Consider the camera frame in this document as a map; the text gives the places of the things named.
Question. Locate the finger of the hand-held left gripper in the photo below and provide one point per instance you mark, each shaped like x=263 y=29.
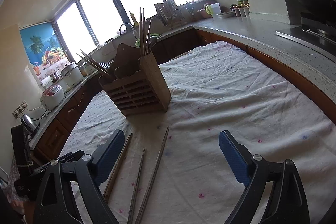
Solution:
x=71 y=156

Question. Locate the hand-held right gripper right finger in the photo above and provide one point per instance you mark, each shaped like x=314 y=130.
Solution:
x=233 y=155

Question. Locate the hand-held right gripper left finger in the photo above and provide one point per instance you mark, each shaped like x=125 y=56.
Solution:
x=110 y=153

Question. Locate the wooden utensil holder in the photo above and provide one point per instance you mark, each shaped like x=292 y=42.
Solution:
x=136 y=95

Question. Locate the metal fork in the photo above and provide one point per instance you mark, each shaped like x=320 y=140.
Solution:
x=105 y=66

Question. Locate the thin metal chopstick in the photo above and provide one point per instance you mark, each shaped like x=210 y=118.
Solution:
x=95 y=61
x=92 y=64

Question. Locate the long metal spoon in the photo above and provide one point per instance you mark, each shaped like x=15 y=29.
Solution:
x=153 y=40

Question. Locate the black case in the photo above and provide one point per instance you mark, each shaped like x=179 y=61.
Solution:
x=21 y=148

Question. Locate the wooden base cabinets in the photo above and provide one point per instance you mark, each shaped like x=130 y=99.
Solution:
x=68 y=111

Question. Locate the white floral tablecloth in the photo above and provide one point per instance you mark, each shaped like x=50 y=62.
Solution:
x=223 y=108

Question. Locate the steel electric kettle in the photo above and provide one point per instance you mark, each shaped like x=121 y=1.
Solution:
x=28 y=124

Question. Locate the white red rice cooker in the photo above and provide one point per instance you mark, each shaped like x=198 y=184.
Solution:
x=52 y=98

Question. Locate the paper towel roll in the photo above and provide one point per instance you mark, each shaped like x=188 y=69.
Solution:
x=46 y=82

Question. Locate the large white rice cooker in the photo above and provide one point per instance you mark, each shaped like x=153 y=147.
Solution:
x=72 y=77

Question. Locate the small white cooker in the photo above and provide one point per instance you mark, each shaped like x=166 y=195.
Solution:
x=88 y=69

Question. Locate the tropical print poster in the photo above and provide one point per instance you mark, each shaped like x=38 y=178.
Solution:
x=36 y=43

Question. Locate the grey kitchen counter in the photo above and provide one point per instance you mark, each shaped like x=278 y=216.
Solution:
x=262 y=35

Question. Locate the curved sink faucet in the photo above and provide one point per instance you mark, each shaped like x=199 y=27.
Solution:
x=126 y=24

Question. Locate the yellow bottle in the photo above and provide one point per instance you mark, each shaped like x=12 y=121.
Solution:
x=134 y=19

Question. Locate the white plate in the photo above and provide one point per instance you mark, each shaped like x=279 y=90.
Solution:
x=225 y=14

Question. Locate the white condiment jar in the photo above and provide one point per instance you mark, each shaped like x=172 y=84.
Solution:
x=242 y=12
x=237 y=12
x=246 y=11

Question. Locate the pink bowl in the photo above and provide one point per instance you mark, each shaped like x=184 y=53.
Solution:
x=202 y=14

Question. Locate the dark knife block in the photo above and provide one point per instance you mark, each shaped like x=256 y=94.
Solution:
x=190 y=12

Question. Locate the large kitchen window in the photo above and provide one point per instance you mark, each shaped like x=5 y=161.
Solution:
x=118 y=3

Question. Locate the gas stove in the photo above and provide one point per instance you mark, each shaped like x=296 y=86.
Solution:
x=315 y=29

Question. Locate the dish drying rack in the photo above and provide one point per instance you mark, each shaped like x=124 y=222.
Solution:
x=168 y=14

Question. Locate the wall power outlet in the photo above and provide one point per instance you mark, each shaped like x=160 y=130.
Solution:
x=20 y=108

